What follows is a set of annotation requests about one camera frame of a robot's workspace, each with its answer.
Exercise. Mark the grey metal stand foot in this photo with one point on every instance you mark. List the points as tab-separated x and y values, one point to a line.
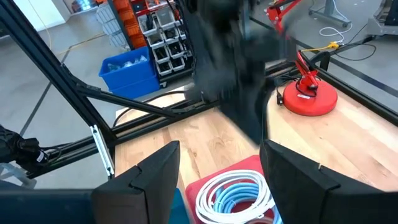
329	14

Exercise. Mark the orange bin stack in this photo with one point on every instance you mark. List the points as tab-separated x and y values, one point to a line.
133	29

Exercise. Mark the storage rack with grey bins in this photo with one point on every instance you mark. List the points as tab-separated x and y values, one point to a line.
168	46

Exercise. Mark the black aluminium table frame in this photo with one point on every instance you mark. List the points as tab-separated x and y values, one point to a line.
56	62

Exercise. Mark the blue plastic bin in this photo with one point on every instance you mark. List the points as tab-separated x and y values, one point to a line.
130	74

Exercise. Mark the silver metal bracket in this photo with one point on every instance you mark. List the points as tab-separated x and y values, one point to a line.
102	152

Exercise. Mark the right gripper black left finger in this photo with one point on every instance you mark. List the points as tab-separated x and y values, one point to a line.
149	193

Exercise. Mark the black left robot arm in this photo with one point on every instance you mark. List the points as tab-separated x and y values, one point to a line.
217	46

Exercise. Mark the red desk lamp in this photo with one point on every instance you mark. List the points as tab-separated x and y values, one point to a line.
311	102

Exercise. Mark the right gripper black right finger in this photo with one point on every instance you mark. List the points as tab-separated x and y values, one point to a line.
298	193

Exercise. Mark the red tray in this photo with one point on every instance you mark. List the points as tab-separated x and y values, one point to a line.
245	165

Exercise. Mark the grey equipment base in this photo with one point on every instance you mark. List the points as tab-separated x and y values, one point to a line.
381	26

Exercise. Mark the white bin stack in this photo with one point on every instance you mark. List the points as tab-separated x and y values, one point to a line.
109	28

